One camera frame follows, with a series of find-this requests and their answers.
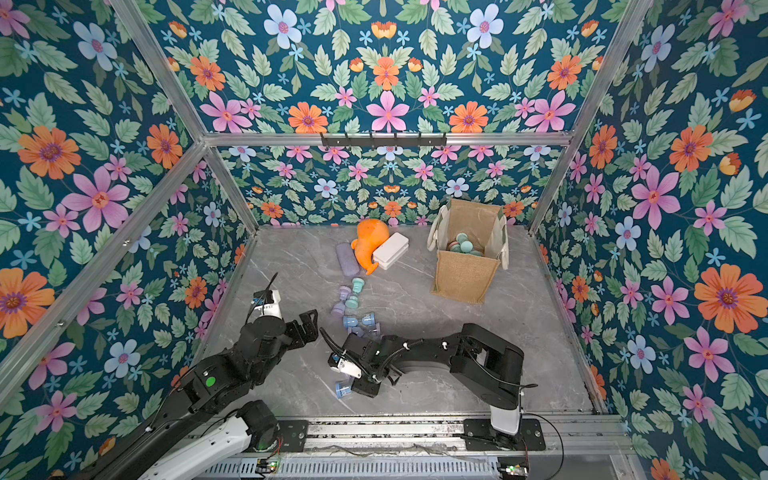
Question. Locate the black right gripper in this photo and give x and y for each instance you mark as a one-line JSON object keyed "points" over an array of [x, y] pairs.
{"points": [[342, 354]]}

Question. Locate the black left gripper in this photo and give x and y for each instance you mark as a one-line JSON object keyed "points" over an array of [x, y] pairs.
{"points": [[312, 330]]}

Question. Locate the teal hourglass front pair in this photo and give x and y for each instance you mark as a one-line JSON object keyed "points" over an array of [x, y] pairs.
{"points": [[462, 244]]}

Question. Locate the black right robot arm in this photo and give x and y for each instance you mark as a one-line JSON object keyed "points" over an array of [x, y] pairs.
{"points": [[486, 364]]}

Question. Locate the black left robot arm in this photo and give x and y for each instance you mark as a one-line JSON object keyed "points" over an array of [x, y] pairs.
{"points": [[205, 391]]}

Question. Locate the purple hourglass upper left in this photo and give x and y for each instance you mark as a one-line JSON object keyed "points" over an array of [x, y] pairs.
{"points": [[339, 308]]}

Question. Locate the teal hourglass upper left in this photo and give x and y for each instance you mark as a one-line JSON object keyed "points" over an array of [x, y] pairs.
{"points": [[352, 302]]}

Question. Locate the jute canvas tote bag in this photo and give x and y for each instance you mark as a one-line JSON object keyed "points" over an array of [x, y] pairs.
{"points": [[463, 277]]}

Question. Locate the white rectangular box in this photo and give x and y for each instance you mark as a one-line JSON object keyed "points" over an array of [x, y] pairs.
{"points": [[387, 254]]}

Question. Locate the orange plush toy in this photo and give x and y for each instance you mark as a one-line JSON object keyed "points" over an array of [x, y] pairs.
{"points": [[371, 234]]}

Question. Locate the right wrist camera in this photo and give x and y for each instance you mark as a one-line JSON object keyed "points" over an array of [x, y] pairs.
{"points": [[348, 368]]}

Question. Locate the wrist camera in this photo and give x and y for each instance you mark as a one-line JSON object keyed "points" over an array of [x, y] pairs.
{"points": [[348, 368], [266, 302]]}

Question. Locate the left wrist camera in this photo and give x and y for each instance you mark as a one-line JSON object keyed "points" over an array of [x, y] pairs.
{"points": [[266, 302]]}

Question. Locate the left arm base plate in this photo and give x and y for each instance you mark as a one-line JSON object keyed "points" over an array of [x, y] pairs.
{"points": [[285, 436]]}

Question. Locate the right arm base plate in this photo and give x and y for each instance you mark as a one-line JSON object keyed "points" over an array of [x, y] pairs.
{"points": [[479, 435]]}

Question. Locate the black wall hook rail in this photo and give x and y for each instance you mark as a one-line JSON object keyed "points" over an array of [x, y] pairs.
{"points": [[371, 140]]}

